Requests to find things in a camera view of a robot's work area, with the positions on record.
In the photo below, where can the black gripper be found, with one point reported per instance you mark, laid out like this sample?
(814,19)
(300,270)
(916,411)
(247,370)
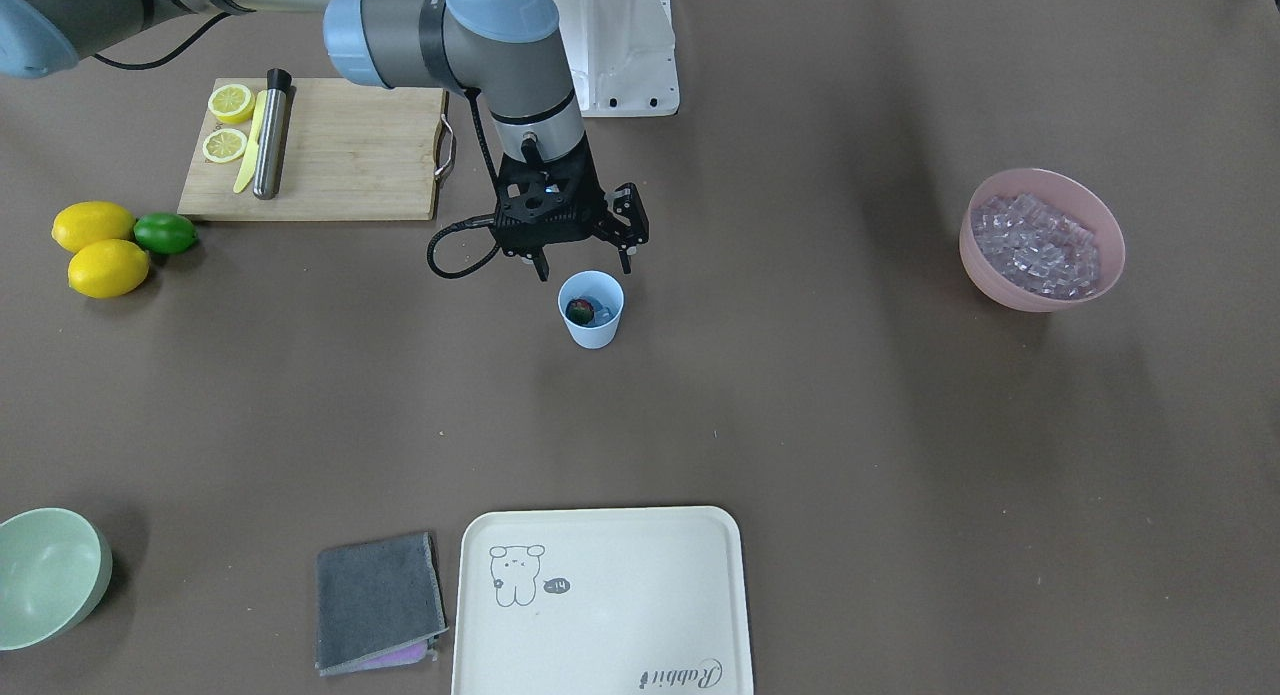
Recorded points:
(626,218)

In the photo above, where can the red strawberry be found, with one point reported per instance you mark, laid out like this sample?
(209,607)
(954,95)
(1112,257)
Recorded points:
(578,312)

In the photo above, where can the clear ice cube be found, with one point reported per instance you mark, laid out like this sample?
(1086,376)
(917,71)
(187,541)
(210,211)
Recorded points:
(600,313)

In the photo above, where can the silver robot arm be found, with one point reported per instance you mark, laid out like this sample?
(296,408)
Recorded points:
(504,56)

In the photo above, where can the light blue plastic cup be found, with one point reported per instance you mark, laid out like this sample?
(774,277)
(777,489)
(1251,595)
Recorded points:
(596,285)

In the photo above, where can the pink bowl of ice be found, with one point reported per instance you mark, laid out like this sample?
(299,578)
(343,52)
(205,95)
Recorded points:
(1038,241)

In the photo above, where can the bamboo cutting board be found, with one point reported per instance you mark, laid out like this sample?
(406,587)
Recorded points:
(352,153)

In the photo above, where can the yellow plastic knife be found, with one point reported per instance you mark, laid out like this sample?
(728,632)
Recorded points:
(250,157)

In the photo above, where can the cream rabbit serving tray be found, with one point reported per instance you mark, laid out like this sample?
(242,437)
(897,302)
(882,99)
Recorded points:
(648,600)

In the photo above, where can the lemon half slice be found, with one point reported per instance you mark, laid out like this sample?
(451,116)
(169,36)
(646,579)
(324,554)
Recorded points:
(224,145)
(232,103)

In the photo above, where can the grey folded cloth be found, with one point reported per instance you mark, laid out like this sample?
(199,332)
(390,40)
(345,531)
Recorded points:
(378,605)

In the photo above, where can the green lime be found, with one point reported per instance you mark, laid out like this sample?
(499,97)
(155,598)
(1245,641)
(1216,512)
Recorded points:
(165,233)

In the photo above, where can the yellow lemon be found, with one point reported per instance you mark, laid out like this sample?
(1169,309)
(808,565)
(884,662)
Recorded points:
(84,223)
(108,268)

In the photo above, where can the mint green bowl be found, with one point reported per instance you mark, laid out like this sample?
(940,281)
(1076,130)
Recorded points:
(55,568)

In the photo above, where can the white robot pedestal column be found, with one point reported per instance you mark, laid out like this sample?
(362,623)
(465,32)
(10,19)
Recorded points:
(622,57)

